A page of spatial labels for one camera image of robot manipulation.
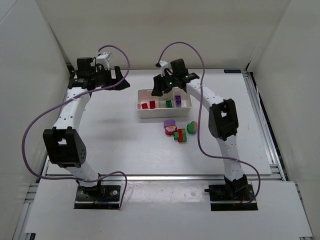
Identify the green lego plate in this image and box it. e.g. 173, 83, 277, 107
165, 100, 174, 108

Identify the purple lego plate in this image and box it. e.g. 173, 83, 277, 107
174, 95, 182, 108

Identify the red green watermelon lego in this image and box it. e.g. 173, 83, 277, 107
141, 102, 148, 110

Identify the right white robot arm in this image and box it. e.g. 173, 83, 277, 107
151, 58, 248, 201

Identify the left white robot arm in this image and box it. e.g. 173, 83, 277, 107
43, 52, 130, 199

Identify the white divided plastic container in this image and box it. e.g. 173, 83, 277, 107
136, 87, 192, 119

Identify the purple rounded lego brick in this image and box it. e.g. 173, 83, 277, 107
163, 119, 176, 128

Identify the red flower lego brick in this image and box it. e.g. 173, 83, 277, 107
164, 125, 178, 136

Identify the green purple round lego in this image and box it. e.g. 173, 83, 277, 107
186, 121, 198, 135

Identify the green red lego stack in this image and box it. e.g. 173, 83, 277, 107
173, 128, 187, 143

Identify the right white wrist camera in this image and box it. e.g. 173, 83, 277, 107
155, 60, 169, 77

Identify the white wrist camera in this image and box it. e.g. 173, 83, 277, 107
96, 52, 113, 70
155, 60, 169, 77

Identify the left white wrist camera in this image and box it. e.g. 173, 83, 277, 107
96, 52, 113, 70

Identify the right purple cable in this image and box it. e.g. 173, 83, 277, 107
159, 41, 262, 205

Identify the purple cable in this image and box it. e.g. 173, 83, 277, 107
159, 41, 262, 205
22, 44, 131, 210

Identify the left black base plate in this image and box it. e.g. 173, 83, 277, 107
74, 181, 122, 210

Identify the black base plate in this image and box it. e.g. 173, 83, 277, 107
204, 184, 258, 212
74, 181, 122, 210

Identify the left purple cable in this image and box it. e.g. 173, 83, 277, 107
22, 44, 131, 210

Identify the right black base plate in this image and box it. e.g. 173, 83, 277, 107
204, 184, 258, 212

